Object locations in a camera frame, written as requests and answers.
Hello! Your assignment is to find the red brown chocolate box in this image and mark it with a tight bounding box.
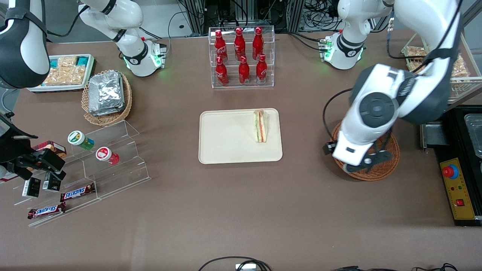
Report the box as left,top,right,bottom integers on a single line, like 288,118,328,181
32,141,67,158

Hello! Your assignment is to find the aluminium frame rack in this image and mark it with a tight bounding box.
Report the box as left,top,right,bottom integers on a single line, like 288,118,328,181
186,0,305,35

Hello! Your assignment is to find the black metal machine base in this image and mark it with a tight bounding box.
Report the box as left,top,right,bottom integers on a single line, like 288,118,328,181
420,104,482,227

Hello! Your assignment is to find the green snack cup white lid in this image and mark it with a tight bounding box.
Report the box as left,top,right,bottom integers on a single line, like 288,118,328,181
68,131,95,151

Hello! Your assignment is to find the beige rectangular serving tray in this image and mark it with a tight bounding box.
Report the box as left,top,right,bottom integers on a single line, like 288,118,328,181
198,108,283,165

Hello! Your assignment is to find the brown round wicker basket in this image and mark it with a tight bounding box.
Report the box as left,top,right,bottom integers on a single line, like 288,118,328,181
331,122,400,182

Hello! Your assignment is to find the white rectangular snack tray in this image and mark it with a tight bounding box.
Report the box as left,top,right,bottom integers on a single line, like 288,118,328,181
27,54,96,93

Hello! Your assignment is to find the yellow emergency stop control box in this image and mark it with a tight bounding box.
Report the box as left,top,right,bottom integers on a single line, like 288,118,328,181
440,157,476,220

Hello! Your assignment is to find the clear acrylic stepped stand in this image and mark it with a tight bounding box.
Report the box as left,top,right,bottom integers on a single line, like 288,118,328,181
13,120,152,227

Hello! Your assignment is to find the white wire shelf rack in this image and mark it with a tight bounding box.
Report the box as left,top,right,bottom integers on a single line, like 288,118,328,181
401,32,482,103

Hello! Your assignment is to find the black cable bundle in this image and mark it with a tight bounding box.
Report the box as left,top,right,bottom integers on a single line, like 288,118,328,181
303,0,345,31

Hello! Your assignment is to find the black cable loop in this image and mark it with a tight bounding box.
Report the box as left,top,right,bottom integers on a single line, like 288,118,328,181
198,257,272,271

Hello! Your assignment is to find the triangular sandwich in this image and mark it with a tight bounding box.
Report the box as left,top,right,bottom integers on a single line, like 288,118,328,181
253,109,270,143

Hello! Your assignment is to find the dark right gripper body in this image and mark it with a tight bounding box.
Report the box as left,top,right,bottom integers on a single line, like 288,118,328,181
0,114,38,166

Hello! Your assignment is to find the small black box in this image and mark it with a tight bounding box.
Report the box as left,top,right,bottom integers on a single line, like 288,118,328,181
22,177,41,198
43,172,62,192

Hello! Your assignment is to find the clear acrylic bottle rack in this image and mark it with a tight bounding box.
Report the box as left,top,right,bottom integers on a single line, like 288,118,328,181
209,26,275,89

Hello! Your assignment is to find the red snack cup white lid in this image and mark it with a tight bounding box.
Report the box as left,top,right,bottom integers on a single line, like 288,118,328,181
95,147,120,166

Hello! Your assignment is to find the light tan wicker basket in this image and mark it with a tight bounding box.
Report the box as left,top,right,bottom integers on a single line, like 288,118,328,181
81,70,133,126

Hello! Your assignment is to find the red cola bottle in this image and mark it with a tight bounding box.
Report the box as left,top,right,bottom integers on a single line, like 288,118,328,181
252,27,264,60
256,54,268,84
215,56,229,86
215,30,228,62
234,27,246,61
239,56,250,85

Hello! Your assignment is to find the silver foil packet stack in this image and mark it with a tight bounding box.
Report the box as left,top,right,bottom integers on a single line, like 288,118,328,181
88,71,125,116

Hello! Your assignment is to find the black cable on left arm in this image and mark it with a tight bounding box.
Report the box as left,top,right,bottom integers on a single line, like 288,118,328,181
322,88,354,145

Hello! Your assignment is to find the brown Snickers bar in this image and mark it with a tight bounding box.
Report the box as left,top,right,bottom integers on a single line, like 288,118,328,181
60,183,96,202
27,202,67,220

